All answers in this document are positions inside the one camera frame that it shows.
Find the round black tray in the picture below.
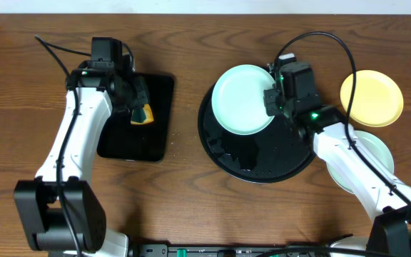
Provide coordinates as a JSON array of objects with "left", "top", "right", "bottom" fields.
[{"left": 198, "top": 83, "right": 315, "bottom": 183}]

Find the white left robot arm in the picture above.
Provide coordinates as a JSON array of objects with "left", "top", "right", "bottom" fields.
[{"left": 14, "top": 69, "right": 149, "bottom": 256}]

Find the yellow plate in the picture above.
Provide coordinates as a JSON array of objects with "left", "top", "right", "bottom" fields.
[{"left": 350, "top": 70, "right": 404, "bottom": 127}]

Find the light green plate with stain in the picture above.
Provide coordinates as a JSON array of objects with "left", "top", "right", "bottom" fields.
[{"left": 211, "top": 64, "right": 275, "bottom": 136}]

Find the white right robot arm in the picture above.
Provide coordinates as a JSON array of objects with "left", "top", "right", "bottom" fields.
[{"left": 264, "top": 57, "right": 411, "bottom": 256}]

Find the black cable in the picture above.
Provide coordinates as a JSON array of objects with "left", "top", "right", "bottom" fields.
[
  {"left": 34, "top": 34, "right": 92, "bottom": 90},
  {"left": 273, "top": 31, "right": 411, "bottom": 233}
]

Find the left black cable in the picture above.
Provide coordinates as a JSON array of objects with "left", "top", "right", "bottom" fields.
[{"left": 34, "top": 34, "right": 92, "bottom": 90}]

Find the right black cable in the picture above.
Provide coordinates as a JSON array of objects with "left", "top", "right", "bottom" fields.
[{"left": 273, "top": 31, "right": 411, "bottom": 233}]

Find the green yellow sponge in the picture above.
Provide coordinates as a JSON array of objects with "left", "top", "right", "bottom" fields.
[{"left": 131, "top": 104, "right": 154, "bottom": 126}]

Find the black rectangular tray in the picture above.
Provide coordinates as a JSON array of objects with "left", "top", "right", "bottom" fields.
[{"left": 97, "top": 73, "right": 175, "bottom": 162}]

